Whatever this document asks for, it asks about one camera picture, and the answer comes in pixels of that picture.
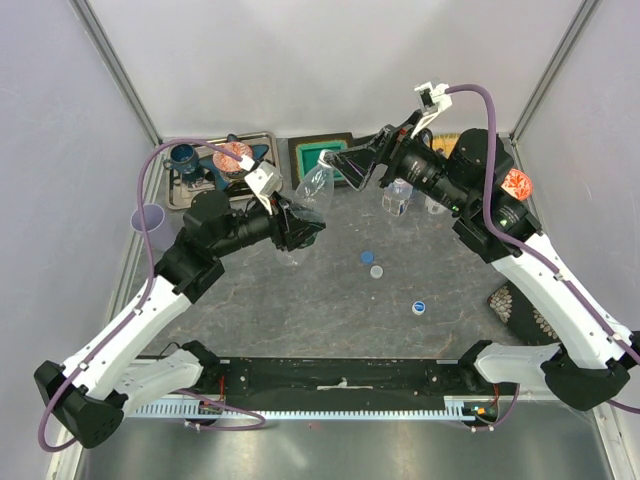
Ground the white cable duct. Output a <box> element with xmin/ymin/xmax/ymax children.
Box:
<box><xmin>129</xmin><ymin>396</ymin><xmax>474</xmax><ymax>421</ymax></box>

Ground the purple plastic cup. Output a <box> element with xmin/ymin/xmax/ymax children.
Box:
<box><xmin>130</xmin><ymin>203</ymin><xmax>176</xmax><ymax>252</ymax></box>

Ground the red patterned bowl on tray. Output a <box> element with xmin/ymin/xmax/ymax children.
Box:
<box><xmin>212</xmin><ymin>141</ymin><xmax>253</xmax><ymax>174</ymax></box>

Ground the orange white floral bowl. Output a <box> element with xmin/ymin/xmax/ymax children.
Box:
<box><xmin>501</xmin><ymin>168</ymin><xmax>534</xmax><ymax>201</ymax></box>

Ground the metal tray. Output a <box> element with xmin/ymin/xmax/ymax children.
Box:
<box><xmin>163</xmin><ymin>132</ymin><xmax>280</xmax><ymax>211</ymax></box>

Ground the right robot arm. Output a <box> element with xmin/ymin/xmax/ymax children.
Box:
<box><xmin>321</xmin><ymin>114</ymin><xmax>639</xmax><ymax>411</ymax></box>

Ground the white green Cestbon cap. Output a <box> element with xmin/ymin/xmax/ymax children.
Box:
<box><xmin>318</xmin><ymin>149</ymin><xmax>335</xmax><ymax>166</ymax></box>

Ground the yellow bamboo pattern plate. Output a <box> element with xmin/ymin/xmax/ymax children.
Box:
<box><xmin>431</xmin><ymin>133</ymin><xmax>460</xmax><ymax>157</ymax></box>

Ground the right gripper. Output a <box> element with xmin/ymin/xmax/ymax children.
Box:
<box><xmin>326</xmin><ymin>109</ymin><xmax>472</xmax><ymax>214</ymax></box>

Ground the white cap clear bottle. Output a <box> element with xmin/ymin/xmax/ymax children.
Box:
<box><xmin>425</xmin><ymin>197</ymin><xmax>447</xmax><ymax>215</ymax></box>

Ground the blue star shaped dish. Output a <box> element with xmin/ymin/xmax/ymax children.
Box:
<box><xmin>200</xmin><ymin>134</ymin><xmax>270</xmax><ymax>189</ymax></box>

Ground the blue white Pocari cap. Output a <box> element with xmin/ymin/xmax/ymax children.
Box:
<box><xmin>411</xmin><ymin>301</ymin><xmax>426</xmax><ymax>315</ymax></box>

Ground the green square plate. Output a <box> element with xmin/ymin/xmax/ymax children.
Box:
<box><xmin>287</xmin><ymin>132</ymin><xmax>353</xmax><ymax>189</ymax></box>

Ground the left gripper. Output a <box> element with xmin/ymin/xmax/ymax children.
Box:
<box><xmin>213</xmin><ymin>191</ymin><xmax>326</xmax><ymax>258</ymax></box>

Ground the green label plastic bottle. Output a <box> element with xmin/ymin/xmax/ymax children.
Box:
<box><xmin>276</xmin><ymin>149</ymin><xmax>334</xmax><ymax>267</ymax></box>

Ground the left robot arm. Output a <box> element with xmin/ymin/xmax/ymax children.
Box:
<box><xmin>34</xmin><ymin>191</ymin><xmax>326</xmax><ymax>449</ymax></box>

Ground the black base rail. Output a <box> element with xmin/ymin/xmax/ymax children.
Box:
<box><xmin>164</xmin><ymin>355</ymin><xmax>521</xmax><ymax>406</ymax></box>

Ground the blue cap small bottle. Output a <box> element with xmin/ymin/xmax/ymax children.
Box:
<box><xmin>381</xmin><ymin>179</ymin><xmax>413</xmax><ymax>217</ymax></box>

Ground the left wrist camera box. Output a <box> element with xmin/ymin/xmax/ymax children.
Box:
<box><xmin>239</xmin><ymin>155</ymin><xmax>283</xmax><ymax>215</ymax></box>

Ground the dark floral square plate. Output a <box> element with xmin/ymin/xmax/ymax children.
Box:
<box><xmin>487</xmin><ymin>281</ymin><xmax>559</xmax><ymax>346</ymax></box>

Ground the dark blue mug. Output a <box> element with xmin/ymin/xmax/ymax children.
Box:
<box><xmin>163</xmin><ymin>143</ymin><xmax>201</xmax><ymax>175</ymax></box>

